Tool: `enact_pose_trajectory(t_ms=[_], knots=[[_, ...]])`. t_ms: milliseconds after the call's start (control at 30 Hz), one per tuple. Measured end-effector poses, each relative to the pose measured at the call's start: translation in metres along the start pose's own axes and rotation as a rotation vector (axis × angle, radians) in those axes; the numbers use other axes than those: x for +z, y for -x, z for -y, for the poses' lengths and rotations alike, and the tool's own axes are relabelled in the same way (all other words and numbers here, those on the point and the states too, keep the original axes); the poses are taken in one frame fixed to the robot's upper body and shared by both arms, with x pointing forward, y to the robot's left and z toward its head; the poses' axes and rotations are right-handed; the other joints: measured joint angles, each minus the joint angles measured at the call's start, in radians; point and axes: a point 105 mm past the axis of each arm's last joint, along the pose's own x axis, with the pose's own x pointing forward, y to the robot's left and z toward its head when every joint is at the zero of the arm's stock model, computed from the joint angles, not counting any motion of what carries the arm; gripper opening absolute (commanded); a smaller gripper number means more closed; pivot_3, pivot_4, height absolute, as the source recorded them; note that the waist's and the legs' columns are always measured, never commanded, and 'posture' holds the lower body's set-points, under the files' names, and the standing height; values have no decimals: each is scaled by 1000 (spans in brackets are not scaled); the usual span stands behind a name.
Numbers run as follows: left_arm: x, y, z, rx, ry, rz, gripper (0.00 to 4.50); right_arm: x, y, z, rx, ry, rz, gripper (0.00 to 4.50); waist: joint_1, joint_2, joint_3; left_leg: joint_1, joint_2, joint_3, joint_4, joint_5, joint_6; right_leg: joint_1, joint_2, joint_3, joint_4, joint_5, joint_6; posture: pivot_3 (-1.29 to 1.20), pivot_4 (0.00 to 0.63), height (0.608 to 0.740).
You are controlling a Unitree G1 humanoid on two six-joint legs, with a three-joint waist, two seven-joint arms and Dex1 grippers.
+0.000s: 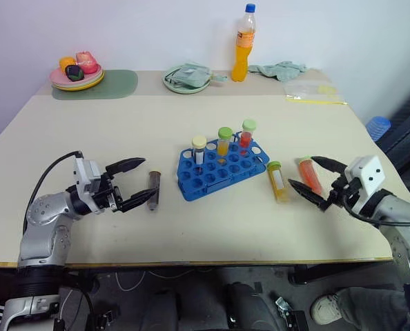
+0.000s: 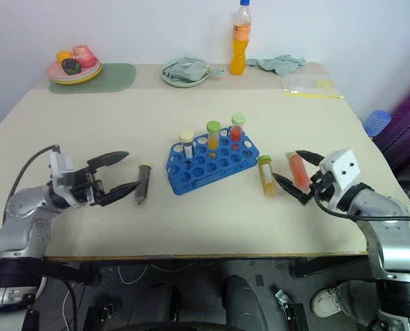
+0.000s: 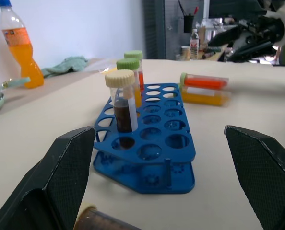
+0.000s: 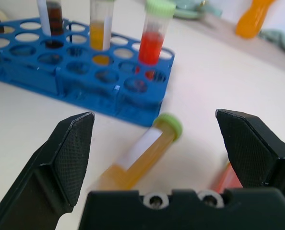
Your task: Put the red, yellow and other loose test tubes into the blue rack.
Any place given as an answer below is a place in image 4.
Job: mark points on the dark brown liquid tube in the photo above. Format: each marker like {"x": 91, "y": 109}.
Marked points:
{"x": 53, "y": 16}

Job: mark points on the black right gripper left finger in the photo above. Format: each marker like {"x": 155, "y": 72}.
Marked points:
{"x": 49, "y": 172}

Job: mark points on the pale green cloth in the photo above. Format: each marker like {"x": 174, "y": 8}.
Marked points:
{"x": 279, "y": 39}

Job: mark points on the pale green plate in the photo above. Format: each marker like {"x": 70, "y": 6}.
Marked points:
{"x": 188, "y": 10}

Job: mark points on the orange drink bottle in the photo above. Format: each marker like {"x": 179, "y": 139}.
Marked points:
{"x": 251, "y": 18}

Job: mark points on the yellow liquid tube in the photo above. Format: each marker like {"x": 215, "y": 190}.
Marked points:
{"x": 99, "y": 26}
{"x": 142, "y": 158}

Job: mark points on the blue test tube rack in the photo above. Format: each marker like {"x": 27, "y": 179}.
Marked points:
{"x": 85, "y": 79}

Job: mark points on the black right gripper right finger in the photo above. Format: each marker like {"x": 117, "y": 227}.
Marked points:
{"x": 255, "y": 153}

